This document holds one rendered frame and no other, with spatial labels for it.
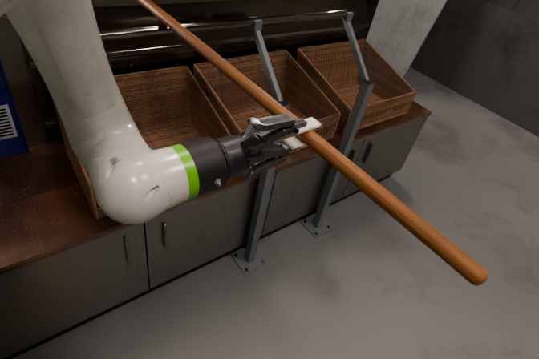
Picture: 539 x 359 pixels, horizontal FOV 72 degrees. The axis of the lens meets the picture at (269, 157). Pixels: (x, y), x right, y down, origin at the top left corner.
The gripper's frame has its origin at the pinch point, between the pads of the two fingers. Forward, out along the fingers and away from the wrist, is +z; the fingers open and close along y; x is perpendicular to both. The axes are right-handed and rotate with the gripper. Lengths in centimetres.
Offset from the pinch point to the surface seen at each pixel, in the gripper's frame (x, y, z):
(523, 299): 55, 119, 149
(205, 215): -46, 75, 9
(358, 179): 16.0, -0.6, -0.9
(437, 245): 32.4, -0.6, -0.8
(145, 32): -63, 3, -7
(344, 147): -40, 59, 80
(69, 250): -47, 66, -42
